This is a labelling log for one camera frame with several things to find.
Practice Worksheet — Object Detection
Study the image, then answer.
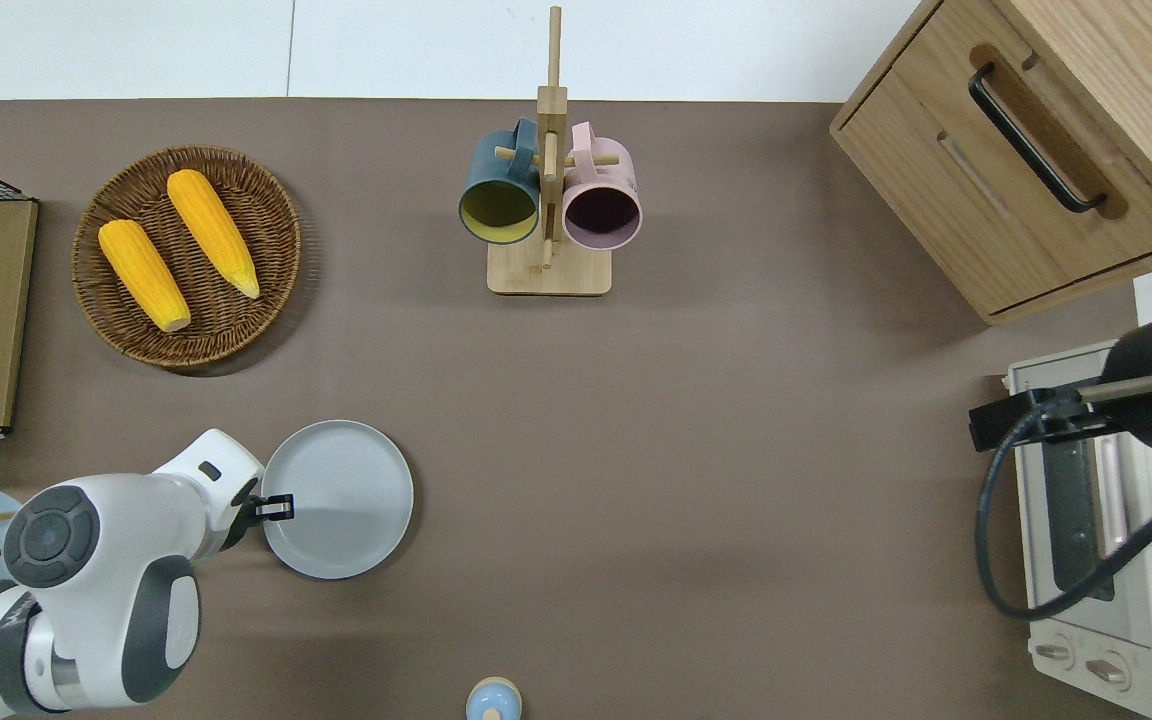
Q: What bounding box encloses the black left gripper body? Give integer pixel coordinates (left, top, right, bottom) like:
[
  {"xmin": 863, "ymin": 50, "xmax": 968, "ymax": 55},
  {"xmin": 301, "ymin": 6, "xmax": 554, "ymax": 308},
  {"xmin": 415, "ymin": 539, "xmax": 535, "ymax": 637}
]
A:
[{"xmin": 221, "ymin": 478, "xmax": 264, "ymax": 551}]

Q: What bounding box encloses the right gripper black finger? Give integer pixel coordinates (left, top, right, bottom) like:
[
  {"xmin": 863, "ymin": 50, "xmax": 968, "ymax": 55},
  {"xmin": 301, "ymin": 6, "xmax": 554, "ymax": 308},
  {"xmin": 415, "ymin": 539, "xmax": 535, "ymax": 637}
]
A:
[
  {"xmin": 1021, "ymin": 388, "xmax": 1087, "ymax": 441},
  {"xmin": 969, "ymin": 398, "xmax": 1022, "ymax": 453}
]

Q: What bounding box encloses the gray plate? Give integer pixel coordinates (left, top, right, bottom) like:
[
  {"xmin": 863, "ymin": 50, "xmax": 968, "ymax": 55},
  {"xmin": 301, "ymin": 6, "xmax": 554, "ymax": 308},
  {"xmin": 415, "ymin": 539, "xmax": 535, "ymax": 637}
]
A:
[{"xmin": 261, "ymin": 420, "xmax": 415, "ymax": 581}]

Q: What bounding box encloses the brown wicker basket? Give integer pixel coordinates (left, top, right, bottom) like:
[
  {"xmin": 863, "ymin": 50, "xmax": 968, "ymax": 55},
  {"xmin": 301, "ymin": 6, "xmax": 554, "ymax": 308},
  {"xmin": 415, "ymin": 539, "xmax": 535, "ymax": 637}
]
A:
[{"xmin": 72, "ymin": 146, "xmax": 303, "ymax": 369}]

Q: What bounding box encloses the short yellow corn cob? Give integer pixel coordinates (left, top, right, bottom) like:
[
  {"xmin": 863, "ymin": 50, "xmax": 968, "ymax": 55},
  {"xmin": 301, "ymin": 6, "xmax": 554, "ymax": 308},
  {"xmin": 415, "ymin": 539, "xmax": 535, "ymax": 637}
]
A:
[{"xmin": 98, "ymin": 219, "xmax": 192, "ymax": 333}]

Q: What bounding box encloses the wooden cabinet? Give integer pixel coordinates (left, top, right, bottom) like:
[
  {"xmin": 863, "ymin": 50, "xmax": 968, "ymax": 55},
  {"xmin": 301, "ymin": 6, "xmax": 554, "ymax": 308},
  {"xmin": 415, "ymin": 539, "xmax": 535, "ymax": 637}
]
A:
[{"xmin": 829, "ymin": 0, "xmax": 1152, "ymax": 326}]

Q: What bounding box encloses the long yellow corn cob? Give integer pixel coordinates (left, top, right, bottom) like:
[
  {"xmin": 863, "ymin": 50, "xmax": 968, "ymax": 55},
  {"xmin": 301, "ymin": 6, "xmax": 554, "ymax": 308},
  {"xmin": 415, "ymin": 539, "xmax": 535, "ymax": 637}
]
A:
[{"xmin": 167, "ymin": 169, "xmax": 261, "ymax": 300}]

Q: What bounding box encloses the wooden mug tree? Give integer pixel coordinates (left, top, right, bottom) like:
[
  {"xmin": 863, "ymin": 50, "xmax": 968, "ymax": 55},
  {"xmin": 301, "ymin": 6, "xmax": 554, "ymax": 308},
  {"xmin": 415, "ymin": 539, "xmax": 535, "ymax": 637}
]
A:
[{"xmin": 487, "ymin": 6, "xmax": 622, "ymax": 297}]

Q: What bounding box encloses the dark blue mug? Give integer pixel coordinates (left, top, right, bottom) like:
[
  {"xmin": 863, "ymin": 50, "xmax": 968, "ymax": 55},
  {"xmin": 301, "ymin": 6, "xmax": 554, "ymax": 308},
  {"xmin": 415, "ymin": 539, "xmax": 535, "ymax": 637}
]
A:
[{"xmin": 458, "ymin": 118, "xmax": 543, "ymax": 246}]

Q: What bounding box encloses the pink mug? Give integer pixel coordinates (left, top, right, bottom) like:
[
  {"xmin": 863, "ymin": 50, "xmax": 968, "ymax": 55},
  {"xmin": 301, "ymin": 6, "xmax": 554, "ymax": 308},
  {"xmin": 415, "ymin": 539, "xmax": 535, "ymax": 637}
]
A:
[{"xmin": 562, "ymin": 121, "xmax": 643, "ymax": 251}]

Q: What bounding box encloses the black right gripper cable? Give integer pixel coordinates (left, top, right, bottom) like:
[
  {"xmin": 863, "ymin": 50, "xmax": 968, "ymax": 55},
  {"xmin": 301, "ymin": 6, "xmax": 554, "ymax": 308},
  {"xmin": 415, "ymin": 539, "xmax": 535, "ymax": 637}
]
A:
[{"xmin": 974, "ymin": 375, "xmax": 1152, "ymax": 621}]

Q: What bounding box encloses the black cabinet handle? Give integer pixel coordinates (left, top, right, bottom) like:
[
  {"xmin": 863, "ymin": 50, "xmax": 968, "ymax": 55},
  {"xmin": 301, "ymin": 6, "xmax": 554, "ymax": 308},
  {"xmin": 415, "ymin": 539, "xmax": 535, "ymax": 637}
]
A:
[{"xmin": 969, "ymin": 62, "xmax": 1109, "ymax": 214}]

